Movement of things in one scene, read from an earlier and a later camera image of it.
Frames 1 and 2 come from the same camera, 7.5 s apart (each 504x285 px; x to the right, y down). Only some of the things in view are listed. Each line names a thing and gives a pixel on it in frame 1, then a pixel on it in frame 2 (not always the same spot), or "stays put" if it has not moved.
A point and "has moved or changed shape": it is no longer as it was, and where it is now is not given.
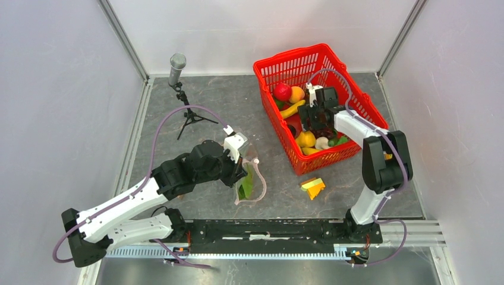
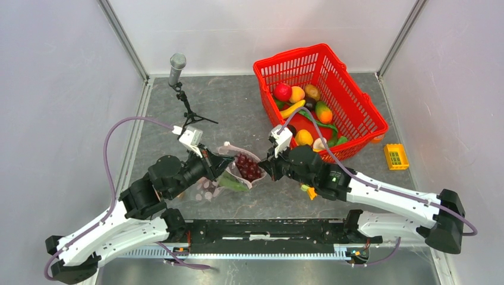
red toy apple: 282,91 stays put
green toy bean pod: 245,189 has moved or changed shape
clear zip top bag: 252,187 has moved or changed shape
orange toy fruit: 298,94 stays put
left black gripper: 237,170 → 207,161
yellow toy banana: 292,110 stays put
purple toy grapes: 326,132 → 249,168
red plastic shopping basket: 314,65 stays put
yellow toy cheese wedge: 313,186 stays put
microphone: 177,63 stays put
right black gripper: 305,111 → 271,157
